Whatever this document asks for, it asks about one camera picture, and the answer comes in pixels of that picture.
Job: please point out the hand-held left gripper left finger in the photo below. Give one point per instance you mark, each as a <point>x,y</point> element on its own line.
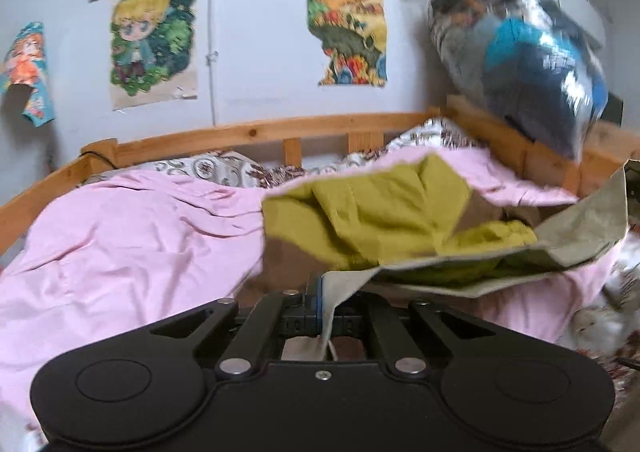
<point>313,307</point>

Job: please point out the clear plastic bag of clothes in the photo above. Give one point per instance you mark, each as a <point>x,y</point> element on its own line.
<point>525,61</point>

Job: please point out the floral patterned quilt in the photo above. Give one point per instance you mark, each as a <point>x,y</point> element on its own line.
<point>200,166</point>

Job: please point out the beige brown olive hooded jacket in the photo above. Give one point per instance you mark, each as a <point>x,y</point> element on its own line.
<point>380,212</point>

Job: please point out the painted landscape poster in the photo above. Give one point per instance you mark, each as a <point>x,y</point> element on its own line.
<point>345,26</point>

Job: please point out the blonde chibi character poster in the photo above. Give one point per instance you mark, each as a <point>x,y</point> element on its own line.
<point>150,41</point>

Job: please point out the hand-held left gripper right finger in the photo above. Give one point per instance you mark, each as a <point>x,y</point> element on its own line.
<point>380,327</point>

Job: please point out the white wall pipe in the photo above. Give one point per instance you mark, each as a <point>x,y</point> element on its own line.
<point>213,31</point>

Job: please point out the wooden bed frame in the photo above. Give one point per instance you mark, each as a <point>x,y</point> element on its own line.
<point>300,124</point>

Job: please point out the small curled anime girl poster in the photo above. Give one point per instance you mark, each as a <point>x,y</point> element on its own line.
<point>27,71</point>

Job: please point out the pink bed sheet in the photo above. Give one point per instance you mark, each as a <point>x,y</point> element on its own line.
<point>125,242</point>

